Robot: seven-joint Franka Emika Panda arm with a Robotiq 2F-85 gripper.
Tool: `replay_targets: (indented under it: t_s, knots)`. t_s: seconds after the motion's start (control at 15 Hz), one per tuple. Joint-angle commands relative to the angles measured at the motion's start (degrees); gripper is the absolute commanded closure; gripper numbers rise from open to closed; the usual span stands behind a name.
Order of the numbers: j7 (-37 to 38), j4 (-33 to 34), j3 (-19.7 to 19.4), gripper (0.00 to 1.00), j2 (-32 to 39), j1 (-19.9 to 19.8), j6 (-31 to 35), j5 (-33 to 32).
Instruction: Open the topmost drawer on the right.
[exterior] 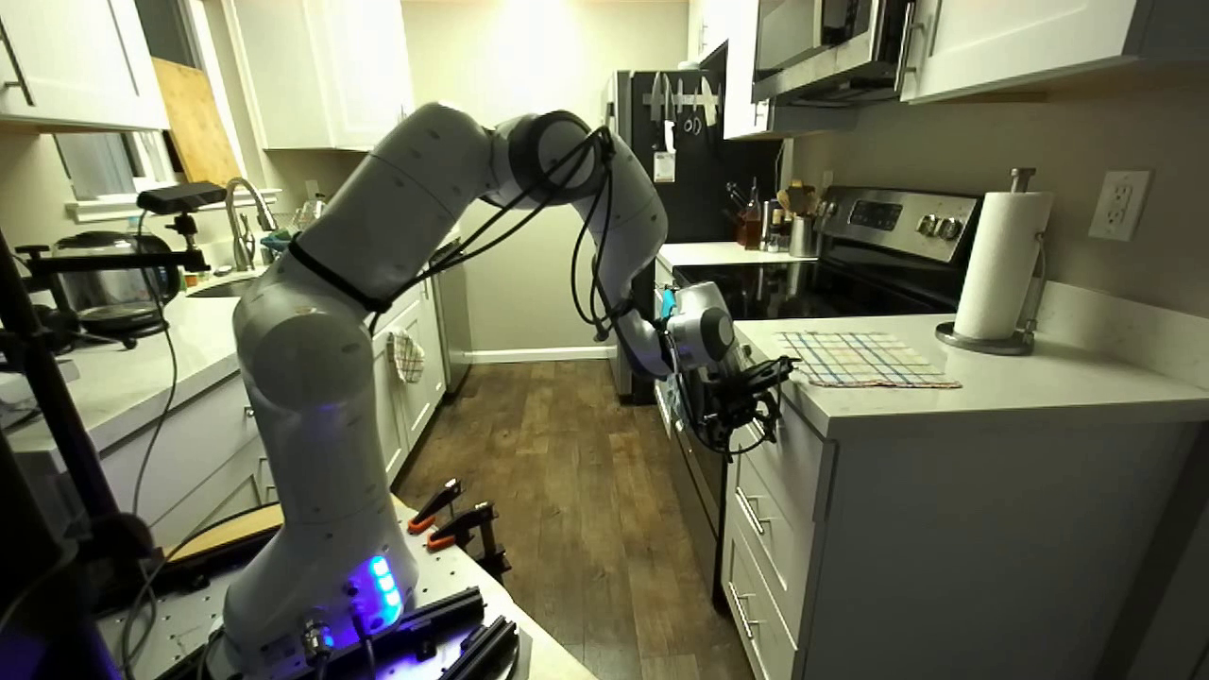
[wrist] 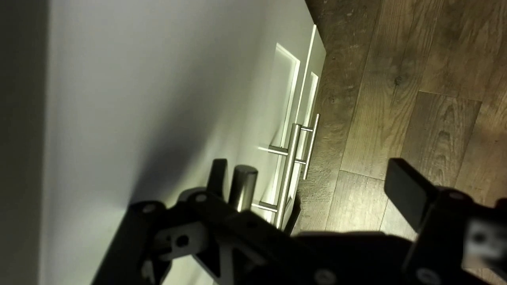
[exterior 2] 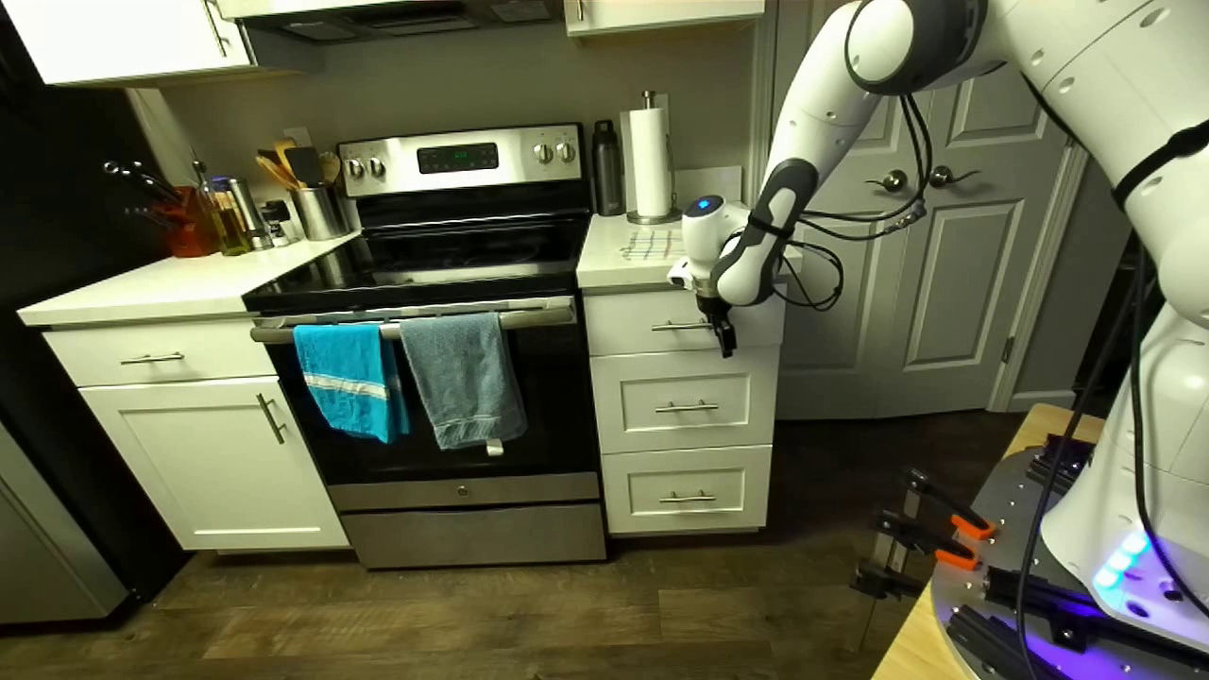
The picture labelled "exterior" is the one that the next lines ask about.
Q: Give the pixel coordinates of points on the black refrigerator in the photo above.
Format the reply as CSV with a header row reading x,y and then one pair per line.
x,y
703,192

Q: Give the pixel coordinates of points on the white medium-height drawer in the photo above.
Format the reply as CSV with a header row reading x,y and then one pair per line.
x,y
774,529

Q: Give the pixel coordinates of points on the black camera on stand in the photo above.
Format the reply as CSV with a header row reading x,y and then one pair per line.
x,y
176,197

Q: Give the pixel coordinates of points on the stainless steel electric range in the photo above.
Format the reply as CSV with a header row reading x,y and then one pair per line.
x,y
881,222

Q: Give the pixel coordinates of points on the white upper cabinet above drawers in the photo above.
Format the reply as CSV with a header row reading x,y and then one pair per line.
x,y
1020,42

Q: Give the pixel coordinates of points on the white sink counter cabinets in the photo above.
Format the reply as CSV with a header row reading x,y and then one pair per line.
x,y
408,417

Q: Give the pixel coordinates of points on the over-range microwave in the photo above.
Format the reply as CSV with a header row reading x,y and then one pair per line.
x,y
816,52

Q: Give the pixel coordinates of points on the metal utensil crock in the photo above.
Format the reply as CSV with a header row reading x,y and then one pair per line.
x,y
800,231

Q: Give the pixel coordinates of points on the white tall upper cabinet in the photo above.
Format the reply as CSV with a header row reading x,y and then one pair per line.
x,y
316,70

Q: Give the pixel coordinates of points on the bright blue striped towel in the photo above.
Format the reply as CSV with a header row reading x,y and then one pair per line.
x,y
669,402

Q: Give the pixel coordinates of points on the white drawer holding cutlery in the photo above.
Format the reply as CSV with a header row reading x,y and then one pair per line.
x,y
800,465

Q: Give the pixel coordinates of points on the black metal rail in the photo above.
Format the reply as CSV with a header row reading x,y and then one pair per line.
x,y
419,621
485,648

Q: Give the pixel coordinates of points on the wooden cutting board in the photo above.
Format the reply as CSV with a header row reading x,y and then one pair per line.
x,y
195,128

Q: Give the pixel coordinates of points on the red pot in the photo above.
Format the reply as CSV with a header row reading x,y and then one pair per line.
x,y
749,231

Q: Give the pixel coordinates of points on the white hanging pot holder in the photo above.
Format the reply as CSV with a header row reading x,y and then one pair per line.
x,y
405,358

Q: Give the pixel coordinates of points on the white upper cabinet beside window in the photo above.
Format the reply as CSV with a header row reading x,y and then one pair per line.
x,y
60,61

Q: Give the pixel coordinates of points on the white drawer above the floor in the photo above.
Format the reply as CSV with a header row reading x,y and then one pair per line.
x,y
757,630

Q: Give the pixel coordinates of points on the white paper towel roll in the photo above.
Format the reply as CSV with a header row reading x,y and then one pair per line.
x,y
1004,267
1020,177

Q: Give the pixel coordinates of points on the white wall outlet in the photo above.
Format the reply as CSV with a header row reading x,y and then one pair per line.
x,y
1119,206

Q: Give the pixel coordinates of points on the white upper cabinet beside fridge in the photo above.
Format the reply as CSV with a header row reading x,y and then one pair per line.
x,y
743,76

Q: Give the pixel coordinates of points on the black round cooker pot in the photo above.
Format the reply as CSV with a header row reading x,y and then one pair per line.
x,y
106,296

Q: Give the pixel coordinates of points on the window with white frame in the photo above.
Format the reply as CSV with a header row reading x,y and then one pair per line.
x,y
99,163

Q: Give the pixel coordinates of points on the checked dish drying mat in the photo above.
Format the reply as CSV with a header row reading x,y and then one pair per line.
x,y
871,360

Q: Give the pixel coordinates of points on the chrome sink faucet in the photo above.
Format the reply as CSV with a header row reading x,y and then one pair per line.
x,y
247,192

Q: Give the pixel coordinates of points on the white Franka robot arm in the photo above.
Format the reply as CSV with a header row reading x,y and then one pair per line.
x,y
316,417

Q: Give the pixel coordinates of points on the white three-drawer cabinet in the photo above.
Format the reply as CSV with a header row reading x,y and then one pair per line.
x,y
1007,529

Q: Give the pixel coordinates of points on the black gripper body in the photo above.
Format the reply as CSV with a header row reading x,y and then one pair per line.
x,y
734,402

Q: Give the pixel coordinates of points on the black camera stand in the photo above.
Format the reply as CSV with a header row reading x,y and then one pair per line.
x,y
50,417

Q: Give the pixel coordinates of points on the perforated metal robot base plate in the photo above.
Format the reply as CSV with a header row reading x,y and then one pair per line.
x,y
165,630

